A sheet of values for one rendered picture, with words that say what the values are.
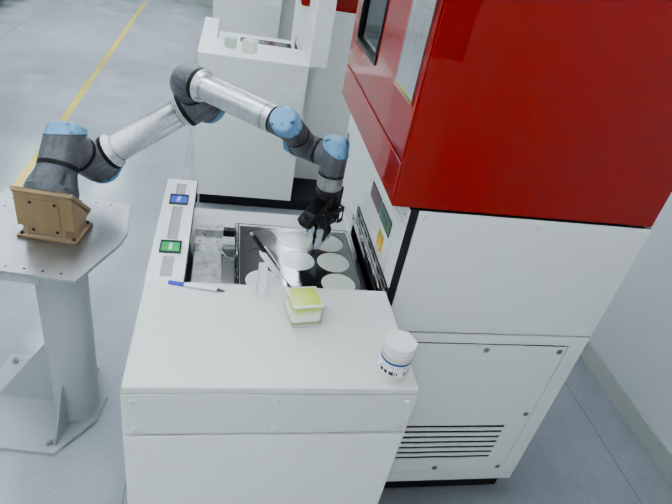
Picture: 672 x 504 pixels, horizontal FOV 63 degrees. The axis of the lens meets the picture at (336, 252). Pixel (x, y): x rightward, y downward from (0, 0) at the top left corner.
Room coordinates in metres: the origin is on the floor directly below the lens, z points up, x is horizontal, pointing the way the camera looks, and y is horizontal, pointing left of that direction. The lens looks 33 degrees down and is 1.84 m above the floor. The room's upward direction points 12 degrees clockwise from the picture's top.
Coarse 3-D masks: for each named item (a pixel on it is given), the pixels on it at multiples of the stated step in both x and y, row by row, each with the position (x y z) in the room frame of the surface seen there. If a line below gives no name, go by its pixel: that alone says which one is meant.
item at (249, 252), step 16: (240, 240) 1.39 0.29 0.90; (272, 240) 1.43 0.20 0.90; (240, 256) 1.31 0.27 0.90; (256, 256) 1.33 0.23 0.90; (240, 272) 1.23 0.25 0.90; (288, 272) 1.28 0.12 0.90; (304, 272) 1.30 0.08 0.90; (320, 272) 1.31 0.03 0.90; (336, 272) 1.33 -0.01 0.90; (352, 272) 1.34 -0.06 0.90
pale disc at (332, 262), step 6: (318, 258) 1.38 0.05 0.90; (324, 258) 1.39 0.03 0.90; (330, 258) 1.40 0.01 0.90; (336, 258) 1.40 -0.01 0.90; (342, 258) 1.41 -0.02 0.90; (324, 264) 1.36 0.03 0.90; (330, 264) 1.36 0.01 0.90; (336, 264) 1.37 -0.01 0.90; (342, 264) 1.38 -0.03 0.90; (348, 264) 1.38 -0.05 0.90; (330, 270) 1.33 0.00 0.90; (336, 270) 1.34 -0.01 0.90; (342, 270) 1.35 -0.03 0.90
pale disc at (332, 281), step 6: (324, 276) 1.30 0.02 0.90; (330, 276) 1.30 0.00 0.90; (336, 276) 1.31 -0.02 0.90; (342, 276) 1.31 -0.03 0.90; (324, 282) 1.27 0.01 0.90; (330, 282) 1.27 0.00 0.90; (336, 282) 1.28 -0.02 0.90; (342, 282) 1.29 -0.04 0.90; (348, 282) 1.29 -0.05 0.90; (330, 288) 1.25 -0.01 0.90; (336, 288) 1.25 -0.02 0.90; (342, 288) 1.26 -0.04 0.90; (348, 288) 1.26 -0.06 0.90; (354, 288) 1.27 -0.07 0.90
